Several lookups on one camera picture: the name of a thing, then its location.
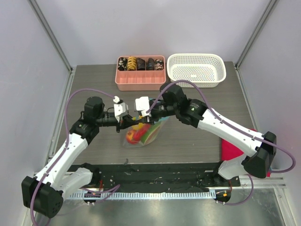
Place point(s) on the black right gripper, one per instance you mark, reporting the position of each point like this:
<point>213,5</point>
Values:
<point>150,117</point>

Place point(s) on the red toy tomato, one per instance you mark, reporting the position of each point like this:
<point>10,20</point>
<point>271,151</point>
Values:
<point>129,137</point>

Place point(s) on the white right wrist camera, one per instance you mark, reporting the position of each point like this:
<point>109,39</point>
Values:
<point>142,105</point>

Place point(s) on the yellow toy mango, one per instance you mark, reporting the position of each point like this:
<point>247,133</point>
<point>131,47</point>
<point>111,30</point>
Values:
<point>138,126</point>

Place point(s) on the dark brown roll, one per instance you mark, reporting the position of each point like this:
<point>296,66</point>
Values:
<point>141,64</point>

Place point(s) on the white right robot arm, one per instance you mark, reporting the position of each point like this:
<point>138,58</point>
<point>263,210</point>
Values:
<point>201,116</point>

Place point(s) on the black floral sushi roll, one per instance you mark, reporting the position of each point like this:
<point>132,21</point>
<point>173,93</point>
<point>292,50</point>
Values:
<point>122,64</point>

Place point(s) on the red folded cloth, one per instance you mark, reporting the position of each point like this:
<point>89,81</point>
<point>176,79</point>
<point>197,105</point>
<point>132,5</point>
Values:
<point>231,148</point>

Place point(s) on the yellow striped roll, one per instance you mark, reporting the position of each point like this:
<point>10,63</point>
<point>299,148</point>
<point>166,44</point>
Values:
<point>131,63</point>

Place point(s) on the black blue roll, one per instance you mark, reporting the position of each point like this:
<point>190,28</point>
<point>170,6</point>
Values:
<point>150,66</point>

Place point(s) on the pink divided tray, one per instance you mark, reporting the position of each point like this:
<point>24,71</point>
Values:
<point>141,80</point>

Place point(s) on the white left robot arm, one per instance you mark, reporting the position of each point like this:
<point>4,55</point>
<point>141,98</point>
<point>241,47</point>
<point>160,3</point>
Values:
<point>46,191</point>

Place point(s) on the black pink roll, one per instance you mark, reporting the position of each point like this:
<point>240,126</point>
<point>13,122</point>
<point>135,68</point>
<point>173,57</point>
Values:
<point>159,64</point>

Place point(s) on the red toy chili pepper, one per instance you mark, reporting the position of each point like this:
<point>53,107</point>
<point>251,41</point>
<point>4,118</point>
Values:
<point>139,133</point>

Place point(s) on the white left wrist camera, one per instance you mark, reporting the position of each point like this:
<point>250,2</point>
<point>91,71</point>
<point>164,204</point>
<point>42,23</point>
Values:
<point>120,107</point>

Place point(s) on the clear zip top bag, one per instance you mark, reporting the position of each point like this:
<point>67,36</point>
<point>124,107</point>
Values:
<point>161,122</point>

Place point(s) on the white slotted cable duct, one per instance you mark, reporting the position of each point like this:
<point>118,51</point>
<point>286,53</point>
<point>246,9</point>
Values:
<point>83,195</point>

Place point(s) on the toy watermelon slice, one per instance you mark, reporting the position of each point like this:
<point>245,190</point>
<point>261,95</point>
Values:
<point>151,134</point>

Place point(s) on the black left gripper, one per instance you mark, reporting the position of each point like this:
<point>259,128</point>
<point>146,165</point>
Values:
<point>125,122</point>

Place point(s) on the white perforated basket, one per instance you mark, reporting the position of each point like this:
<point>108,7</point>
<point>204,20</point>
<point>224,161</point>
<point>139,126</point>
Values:
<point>205,70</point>

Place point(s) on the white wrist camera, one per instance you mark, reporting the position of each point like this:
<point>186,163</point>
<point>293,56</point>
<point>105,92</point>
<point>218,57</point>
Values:
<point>142,105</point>
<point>120,107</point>

